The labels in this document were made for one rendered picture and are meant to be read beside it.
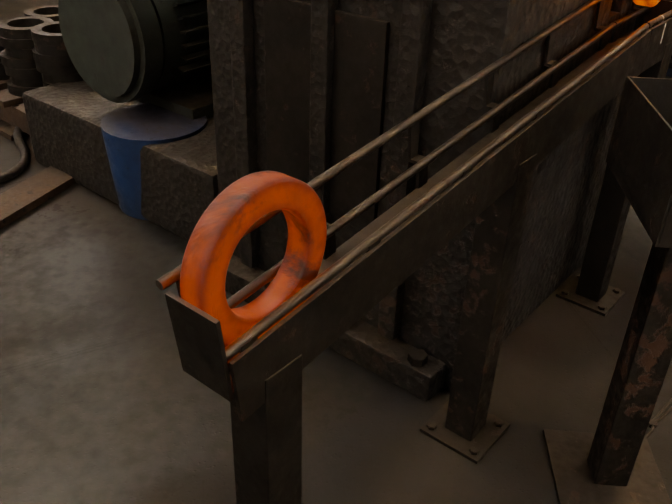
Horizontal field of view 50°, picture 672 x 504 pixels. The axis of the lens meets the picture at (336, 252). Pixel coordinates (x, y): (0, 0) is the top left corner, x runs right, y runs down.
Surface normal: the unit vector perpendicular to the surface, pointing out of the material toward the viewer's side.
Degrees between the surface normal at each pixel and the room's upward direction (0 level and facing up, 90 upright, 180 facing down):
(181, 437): 0
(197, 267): 67
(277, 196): 90
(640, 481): 0
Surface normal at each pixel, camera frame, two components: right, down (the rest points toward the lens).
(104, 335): 0.03, -0.85
